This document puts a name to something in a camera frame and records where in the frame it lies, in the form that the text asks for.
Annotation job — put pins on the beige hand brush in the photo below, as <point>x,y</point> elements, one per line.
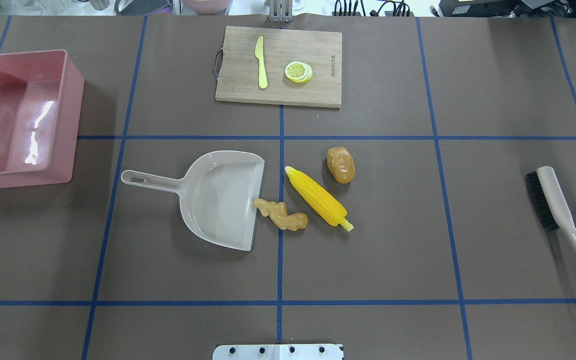
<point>550,203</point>

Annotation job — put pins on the tan toy ginger root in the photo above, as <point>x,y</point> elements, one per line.
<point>277,213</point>

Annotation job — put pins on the pink bowl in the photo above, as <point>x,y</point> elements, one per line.
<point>206,7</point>

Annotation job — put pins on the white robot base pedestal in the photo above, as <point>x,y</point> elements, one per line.
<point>305,351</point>

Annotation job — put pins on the yellow toy corn cob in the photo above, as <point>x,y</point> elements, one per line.
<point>319,199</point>

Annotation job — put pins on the yellow plastic knife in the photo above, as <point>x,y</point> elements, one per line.
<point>259,53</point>

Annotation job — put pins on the yellow lemon slices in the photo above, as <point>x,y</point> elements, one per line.
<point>298,72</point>

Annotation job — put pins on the pink plastic bin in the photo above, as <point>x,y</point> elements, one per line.
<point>41,95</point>

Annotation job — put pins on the beige plastic dustpan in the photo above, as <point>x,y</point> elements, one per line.
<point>215,195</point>

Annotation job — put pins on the wooden cutting board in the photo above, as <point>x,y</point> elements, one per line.
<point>237,79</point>

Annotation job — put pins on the brown toy potato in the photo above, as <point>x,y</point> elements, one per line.
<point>340,164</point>

